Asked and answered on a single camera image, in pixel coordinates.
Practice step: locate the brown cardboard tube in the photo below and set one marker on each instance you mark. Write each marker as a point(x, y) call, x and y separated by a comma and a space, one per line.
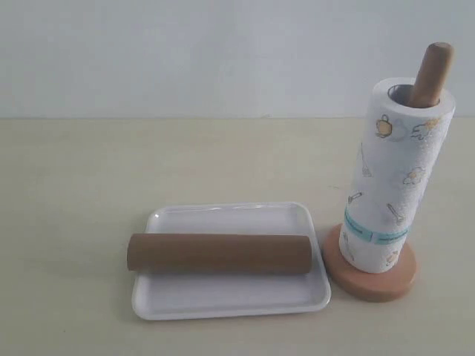
point(219, 253)

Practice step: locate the white printed paper towel roll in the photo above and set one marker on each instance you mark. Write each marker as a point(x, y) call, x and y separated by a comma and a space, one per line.
point(398, 150)

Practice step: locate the wooden paper towel holder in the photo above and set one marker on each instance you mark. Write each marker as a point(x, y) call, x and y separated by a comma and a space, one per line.
point(396, 282)

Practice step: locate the white rectangular plastic tray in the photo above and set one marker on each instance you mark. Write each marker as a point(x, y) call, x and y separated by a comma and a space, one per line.
point(195, 296)

